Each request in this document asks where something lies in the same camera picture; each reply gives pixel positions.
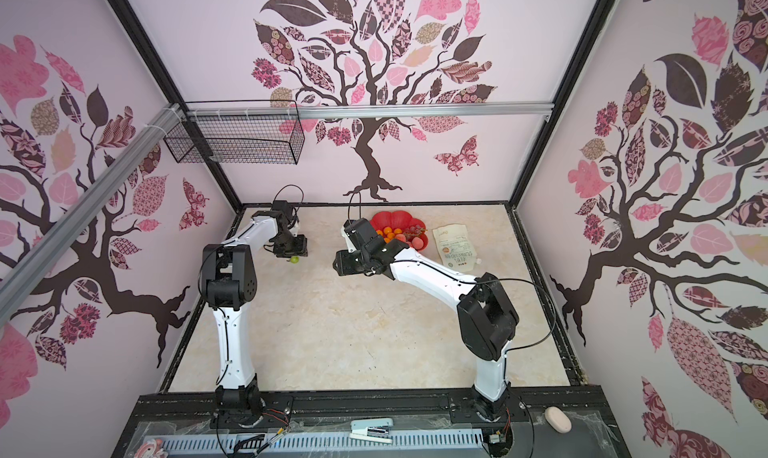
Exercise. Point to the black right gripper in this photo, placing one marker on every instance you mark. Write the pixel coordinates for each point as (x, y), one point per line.
(344, 267)

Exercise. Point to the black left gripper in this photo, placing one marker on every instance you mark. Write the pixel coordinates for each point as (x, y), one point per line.
(298, 248)

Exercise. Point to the purple fake grape bunch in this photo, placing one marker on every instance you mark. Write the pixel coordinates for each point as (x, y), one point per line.
(415, 230)

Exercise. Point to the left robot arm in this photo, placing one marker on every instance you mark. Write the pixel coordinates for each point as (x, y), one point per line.
(228, 283)

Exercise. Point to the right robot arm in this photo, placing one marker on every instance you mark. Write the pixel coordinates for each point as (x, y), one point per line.
(486, 317)

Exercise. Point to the red flower fruit bowl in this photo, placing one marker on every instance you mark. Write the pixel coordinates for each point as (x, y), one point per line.
(401, 225)

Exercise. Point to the black wire basket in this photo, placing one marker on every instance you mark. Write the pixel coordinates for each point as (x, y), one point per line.
(238, 131)

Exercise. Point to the white slotted cable duct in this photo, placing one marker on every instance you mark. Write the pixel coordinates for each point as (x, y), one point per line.
(401, 443)

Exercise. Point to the aluminium frame rail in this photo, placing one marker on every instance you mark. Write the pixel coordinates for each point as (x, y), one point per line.
(22, 279)

